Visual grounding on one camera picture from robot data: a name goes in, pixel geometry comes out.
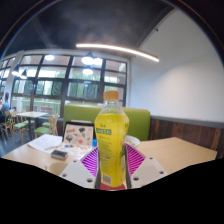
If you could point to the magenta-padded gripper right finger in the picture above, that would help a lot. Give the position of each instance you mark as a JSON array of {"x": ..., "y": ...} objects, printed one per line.
[{"x": 136, "y": 160}]

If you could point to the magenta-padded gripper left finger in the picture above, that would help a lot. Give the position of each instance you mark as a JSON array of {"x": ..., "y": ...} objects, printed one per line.
[{"x": 88, "y": 160}]

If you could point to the yellow drink bottle orange cap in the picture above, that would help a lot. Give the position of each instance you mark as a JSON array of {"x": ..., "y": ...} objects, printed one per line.
[{"x": 111, "y": 133}]

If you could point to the small blue-capped bottle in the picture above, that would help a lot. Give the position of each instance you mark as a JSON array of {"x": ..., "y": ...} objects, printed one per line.
[{"x": 94, "y": 143}]

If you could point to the small dark flat box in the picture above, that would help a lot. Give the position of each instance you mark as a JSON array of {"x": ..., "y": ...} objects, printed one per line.
[{"x": 59, "y": 154}]

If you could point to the green upholstered bench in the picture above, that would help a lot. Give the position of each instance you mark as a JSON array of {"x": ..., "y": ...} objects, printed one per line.
[{"x": 140, "y": 120}]

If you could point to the white paper sheet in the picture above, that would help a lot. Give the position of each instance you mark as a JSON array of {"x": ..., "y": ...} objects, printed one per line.
[{"x": 43, "y": 141}]

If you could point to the wooden chairs with green seats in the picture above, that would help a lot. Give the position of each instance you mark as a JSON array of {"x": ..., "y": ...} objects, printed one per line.
[{"x": 20, "y": 126}]

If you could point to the person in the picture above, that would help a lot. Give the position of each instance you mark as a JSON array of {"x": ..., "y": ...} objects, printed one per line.
[{"x": 5, "y": 105}]

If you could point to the hanging pendant lamps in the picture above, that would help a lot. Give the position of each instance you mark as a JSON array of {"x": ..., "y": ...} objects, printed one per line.
[{"x": 87, "y": 60}]

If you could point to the long curved ceiling light strip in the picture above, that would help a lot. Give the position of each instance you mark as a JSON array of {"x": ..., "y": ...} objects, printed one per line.
[{"x": 116, "y": 48}]

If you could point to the dark-framed window wall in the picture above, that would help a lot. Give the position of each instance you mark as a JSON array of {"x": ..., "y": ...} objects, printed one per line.
[{"x": 50, "y": 88}]

